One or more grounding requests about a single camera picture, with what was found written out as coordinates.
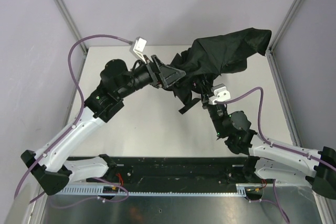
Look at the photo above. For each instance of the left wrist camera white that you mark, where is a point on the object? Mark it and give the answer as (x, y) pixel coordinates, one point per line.
(137, 48)

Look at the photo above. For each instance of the slotted grey cable duct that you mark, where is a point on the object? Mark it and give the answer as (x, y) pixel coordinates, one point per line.
(236, 190)

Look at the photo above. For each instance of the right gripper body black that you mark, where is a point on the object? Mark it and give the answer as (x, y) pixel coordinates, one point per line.
(206, 98)

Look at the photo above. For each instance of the right aluminium frame post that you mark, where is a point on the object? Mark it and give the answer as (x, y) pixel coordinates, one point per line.
(290, 15)

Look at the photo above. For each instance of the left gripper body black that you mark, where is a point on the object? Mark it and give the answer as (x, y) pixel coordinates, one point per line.
(153, 73)

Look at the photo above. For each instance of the aluminium frame post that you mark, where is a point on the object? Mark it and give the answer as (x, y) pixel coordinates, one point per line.
(61, 5)
(290, 15)

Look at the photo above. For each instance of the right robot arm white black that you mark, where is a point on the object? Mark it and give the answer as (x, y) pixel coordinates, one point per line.
(268, 158)

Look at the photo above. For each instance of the left aluminium table rail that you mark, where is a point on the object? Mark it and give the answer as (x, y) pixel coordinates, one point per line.
(75, 65)

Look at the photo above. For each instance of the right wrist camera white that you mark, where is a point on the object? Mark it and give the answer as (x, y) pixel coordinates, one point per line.
(220, 94)

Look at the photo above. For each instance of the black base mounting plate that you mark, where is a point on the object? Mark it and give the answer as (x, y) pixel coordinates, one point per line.
(229, 169)

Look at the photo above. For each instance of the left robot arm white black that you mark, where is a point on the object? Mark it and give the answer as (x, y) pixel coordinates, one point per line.
(50, 165)

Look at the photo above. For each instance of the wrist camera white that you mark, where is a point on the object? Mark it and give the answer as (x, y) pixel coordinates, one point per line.
(220, 94)
(137, 48)

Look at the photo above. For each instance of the left aluminium frame post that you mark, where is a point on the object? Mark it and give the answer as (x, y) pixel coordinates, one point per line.
(61, 5)

